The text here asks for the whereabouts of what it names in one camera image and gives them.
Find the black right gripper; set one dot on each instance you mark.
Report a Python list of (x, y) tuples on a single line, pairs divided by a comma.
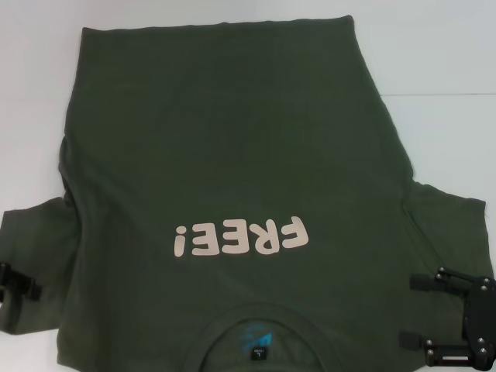
[(482, 317)]

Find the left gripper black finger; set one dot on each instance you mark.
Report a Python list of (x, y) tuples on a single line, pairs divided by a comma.
[(35, 288)]

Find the dark green FREE t-shirt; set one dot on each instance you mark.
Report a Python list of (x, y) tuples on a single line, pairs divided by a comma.
[(232, 155)]

